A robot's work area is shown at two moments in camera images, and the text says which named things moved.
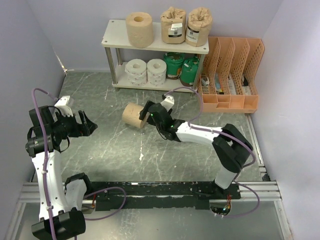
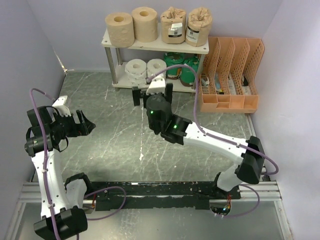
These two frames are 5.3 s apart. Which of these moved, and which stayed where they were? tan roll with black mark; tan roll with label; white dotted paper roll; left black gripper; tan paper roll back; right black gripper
Moved: right black gripper; tan paper roll back
Stayed: tan roll with black mark; white dotted paper roll; left black gripper; tan roll with label
